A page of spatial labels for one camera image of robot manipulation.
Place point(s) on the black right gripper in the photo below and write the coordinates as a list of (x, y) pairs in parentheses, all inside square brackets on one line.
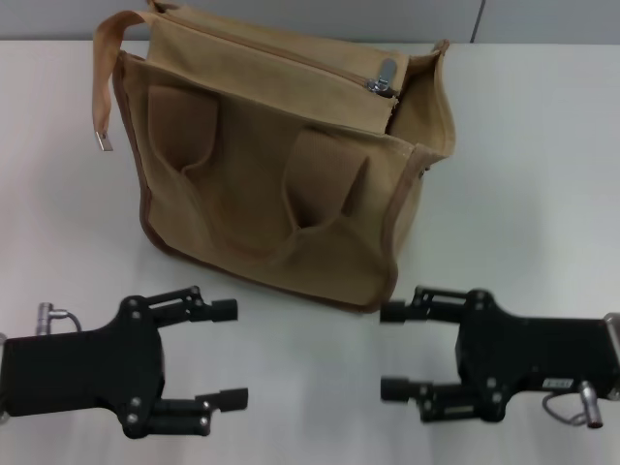
[(528, 351)]

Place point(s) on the khaki canvas food bag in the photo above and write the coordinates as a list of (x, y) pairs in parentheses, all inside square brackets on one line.
[(271, 194)]

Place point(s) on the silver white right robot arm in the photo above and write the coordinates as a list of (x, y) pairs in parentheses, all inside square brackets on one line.
[(614, 334)]

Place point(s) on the silver metal zipper pull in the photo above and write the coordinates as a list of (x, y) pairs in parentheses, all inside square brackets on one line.
[(383, 77)]

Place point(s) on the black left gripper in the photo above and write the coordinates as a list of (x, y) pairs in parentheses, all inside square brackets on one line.
[(82, 373)]

